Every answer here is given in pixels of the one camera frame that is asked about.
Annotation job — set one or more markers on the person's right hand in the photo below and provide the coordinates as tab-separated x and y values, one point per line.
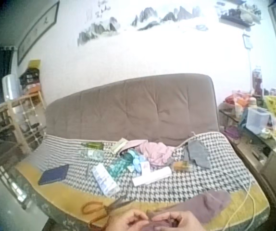
188	222

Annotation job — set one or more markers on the person's left hand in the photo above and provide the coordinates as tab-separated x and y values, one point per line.
122	221

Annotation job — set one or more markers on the person's right fingers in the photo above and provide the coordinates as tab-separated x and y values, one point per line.
165	217

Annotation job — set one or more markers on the person's left fingers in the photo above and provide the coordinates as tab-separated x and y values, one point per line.
139	215

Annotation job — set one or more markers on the purple sock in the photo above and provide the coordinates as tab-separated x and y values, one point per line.
200	207

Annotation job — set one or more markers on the white paper box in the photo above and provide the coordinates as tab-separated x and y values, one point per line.
152	176

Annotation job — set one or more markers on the small white card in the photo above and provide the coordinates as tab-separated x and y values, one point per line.
145	167

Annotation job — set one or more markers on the white and blue box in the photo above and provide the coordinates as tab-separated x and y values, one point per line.
104	179

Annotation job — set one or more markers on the light blue plastic item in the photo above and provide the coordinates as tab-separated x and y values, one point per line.
138	163

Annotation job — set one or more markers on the teal patterned bottle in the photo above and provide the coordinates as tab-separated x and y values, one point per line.
121	164

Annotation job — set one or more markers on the orange packet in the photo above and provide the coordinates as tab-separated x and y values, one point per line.
181	166

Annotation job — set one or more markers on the pink cloth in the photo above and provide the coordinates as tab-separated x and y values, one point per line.
158	152

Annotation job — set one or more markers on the grey sock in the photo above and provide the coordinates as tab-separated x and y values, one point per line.
198	154

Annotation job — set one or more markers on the beige box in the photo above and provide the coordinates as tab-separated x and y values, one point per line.
118	145

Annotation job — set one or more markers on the clear plastic bottle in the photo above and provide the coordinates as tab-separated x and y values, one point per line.
93	154

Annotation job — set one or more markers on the green glass bottle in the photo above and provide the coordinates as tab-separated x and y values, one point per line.
93	145

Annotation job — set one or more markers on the dark blue notebook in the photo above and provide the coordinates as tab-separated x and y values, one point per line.
53	174

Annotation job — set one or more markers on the brown sofa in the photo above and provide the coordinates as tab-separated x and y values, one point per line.
133	108

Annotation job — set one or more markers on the cluttered side table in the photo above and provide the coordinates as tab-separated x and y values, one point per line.
260	144

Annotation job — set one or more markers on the clear plastic storage box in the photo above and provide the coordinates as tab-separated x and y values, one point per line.
257	119

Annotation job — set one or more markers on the wooden rack with clutter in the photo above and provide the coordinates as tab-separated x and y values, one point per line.
15	120

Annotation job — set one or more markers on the dark curtain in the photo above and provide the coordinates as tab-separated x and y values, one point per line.
2	72

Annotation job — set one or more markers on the framed calligraphy scroll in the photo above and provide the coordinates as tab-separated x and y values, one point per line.
35	32

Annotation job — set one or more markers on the mountain wall decal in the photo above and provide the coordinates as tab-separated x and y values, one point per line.
138	21

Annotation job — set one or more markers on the wall shelf with items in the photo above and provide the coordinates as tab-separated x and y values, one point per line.
240	13

